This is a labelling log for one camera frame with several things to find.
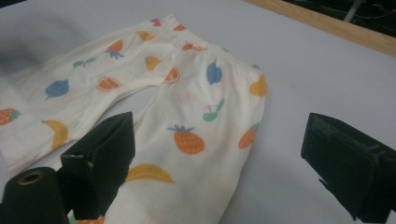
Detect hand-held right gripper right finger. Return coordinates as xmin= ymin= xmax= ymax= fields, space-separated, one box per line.
xmin=301 ymin=112 xmax=396 ymax=223

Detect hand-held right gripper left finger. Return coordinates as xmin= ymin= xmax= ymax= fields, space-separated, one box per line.
xmin=60 ymin=111 xmax=136 ymax=220

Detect white fruit print pants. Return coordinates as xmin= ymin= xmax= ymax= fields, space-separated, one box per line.
xmin=0 ymin=13 xmax=268 ymax=224

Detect metal stand pole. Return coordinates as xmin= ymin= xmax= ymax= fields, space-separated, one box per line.
xmin=344 ymin=0 xmax=363 ymax=23

